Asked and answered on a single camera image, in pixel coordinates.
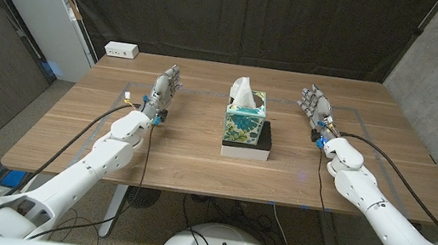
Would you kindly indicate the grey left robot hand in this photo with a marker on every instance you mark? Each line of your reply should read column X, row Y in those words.
column 159, row 92

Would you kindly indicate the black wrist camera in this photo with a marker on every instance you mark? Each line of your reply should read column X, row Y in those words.
column 315, row 136
column 163, row 115

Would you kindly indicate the teal leaf print tissue box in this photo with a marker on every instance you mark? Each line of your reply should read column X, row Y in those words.
column 244, row 126

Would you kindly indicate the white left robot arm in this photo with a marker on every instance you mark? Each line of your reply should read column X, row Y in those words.
column 78, row 176

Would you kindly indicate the black backdrop stand pole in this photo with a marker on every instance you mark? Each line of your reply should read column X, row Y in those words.
column 417, row 31

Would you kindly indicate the round black floor disc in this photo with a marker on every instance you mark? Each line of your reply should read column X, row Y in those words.
column 142, row 197

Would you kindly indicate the white tissue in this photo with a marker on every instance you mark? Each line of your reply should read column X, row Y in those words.
column 242, row 91

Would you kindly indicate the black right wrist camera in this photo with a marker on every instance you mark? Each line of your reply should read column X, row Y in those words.
column 315, row 136

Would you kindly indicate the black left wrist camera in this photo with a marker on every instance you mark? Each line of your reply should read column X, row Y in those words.
column 163, row 115

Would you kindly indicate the white table leg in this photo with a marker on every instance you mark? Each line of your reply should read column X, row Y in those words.
column 111, row 215

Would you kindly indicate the black backdrop curtain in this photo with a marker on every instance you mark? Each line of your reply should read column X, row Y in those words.
column 238, row 13

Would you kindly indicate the black box with white base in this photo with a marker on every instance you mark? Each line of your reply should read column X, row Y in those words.
column 245, row 153

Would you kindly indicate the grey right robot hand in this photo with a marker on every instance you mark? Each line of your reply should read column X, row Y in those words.
column 319, row 108

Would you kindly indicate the white power strip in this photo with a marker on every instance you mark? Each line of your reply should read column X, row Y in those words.
column 122, row 50

